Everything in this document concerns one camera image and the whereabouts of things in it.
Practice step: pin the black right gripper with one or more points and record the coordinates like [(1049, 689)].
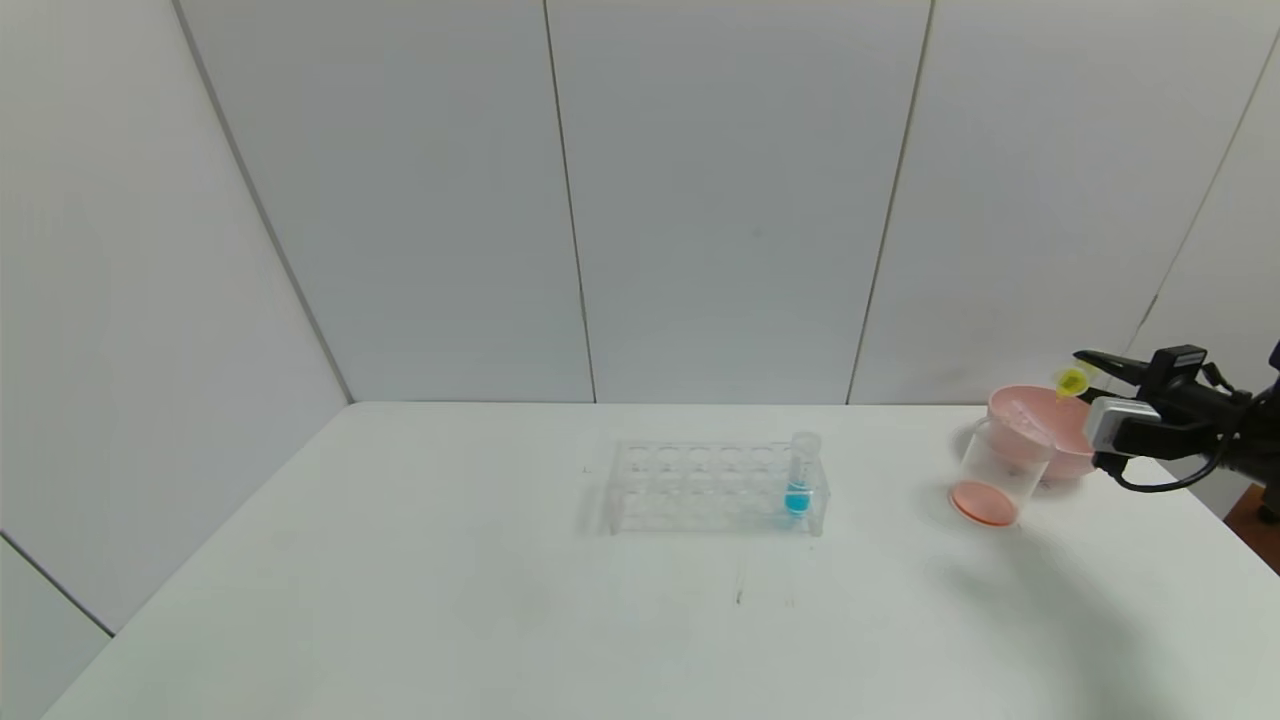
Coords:
[(1176, 368)]

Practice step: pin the test tube with yellow pigment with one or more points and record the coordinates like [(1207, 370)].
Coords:
[(1072, 381)]

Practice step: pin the test tube with blue pigment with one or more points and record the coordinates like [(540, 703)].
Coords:
[(802, 470)]

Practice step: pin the clear acrylic test tube rack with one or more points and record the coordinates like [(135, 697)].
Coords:
[(700, 482)]

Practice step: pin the pink bowl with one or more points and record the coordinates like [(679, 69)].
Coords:
[(1070, 435)]

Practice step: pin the clear plastic measuring cup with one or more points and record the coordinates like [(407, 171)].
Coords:
[(1000, 470)]

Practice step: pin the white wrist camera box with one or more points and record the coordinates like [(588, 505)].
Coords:
[(1118, 428)]

